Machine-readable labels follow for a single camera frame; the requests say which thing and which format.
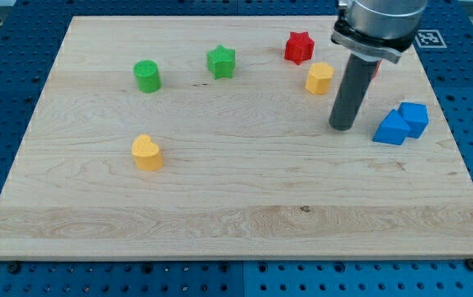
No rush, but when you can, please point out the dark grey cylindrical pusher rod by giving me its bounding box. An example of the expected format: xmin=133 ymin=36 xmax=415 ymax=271
xmin=329 ymin=54 xmax=379 ymax=130

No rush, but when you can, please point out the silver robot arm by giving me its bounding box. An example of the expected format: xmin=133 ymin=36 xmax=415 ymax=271
xmin=329 ymin=0 xmax=428 ymax=130

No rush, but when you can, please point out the yellow hexagon block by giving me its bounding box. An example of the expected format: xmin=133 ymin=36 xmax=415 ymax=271
xmin=305 ymin=63 xmax=334 ymax=95

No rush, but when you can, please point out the yellow heart block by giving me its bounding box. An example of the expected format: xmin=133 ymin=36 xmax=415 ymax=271
xmin=131 ymin=134 xmax=163 ymax=171

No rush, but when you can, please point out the red block behind rod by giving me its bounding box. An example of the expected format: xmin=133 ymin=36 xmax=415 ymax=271
xmin=371 ymin=60 xmax=382 ymax=79

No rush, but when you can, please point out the red star block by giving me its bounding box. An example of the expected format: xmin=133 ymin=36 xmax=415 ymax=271
xmin=284 ymin=31 xmax=315 ymax=65

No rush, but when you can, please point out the blue triangle block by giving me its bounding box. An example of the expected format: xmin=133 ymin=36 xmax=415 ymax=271
xmin=372 ymin=110 xmax=410 ymax=145

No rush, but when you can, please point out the blue cube block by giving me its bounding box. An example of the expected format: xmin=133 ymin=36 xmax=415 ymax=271
xmin=398 ymin=102 xmax=429 ymax=139

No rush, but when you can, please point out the white fiducial marker tag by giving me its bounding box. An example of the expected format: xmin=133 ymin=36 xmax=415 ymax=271
xmin=415 ymin=29 xmax=447 ymax=49

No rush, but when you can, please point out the green star block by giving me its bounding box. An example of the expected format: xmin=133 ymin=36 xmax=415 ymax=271
xmin=206 ymin=45 xmax=236 ymax=79

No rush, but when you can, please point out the wooden board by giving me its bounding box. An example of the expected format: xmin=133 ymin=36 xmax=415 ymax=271
xmin=0 ymin=16 xmax=473 ymax=261

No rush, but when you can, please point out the green cylinder block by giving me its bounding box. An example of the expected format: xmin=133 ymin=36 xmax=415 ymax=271
xmin=133 ymin=60 xmax=162 ymax=93

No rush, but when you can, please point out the black screw front right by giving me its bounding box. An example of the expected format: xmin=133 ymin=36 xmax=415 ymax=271
xmin=465 ymin=258 xmax=473 ymax=271

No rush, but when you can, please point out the black screw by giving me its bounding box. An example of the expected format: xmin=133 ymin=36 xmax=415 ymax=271
xmin=465 ymin=258 xmax=473 ymax=271
xmin=7 ymin=262 xmax=21 ymax=274

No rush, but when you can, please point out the black screw front left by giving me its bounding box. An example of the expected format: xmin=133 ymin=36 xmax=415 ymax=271
xmin=7 ymin=262 xmax=21 ymax=274

